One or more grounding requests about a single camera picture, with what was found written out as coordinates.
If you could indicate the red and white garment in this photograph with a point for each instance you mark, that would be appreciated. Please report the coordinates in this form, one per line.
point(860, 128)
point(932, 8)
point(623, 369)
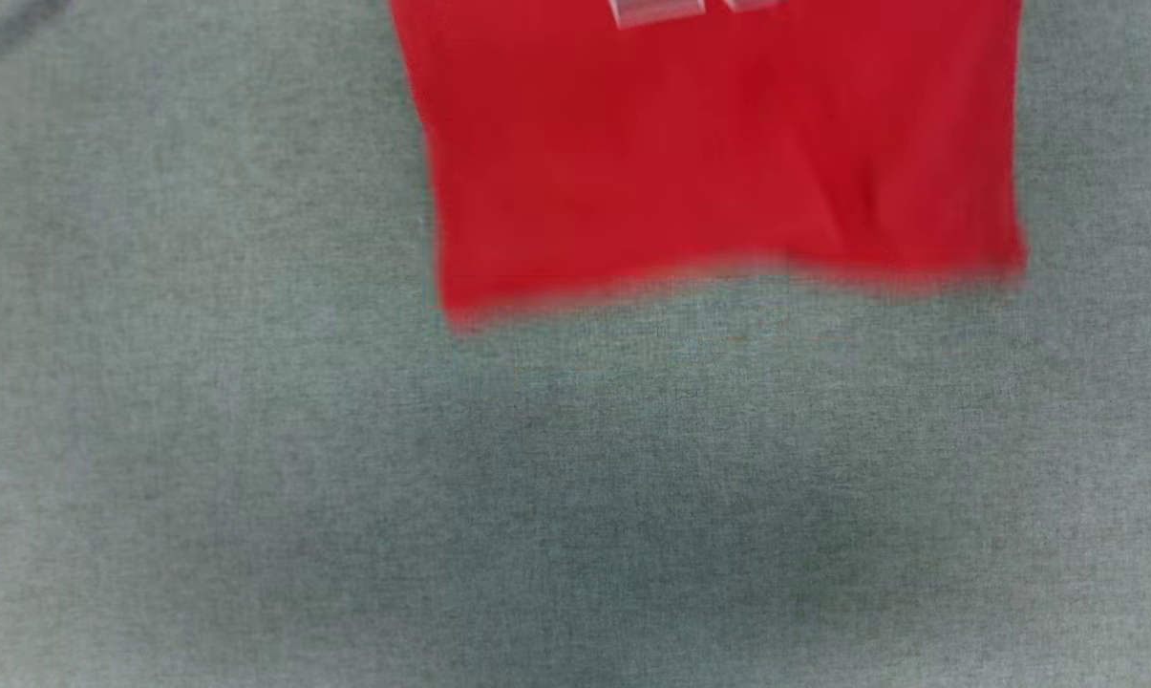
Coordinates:
point(709, 153)

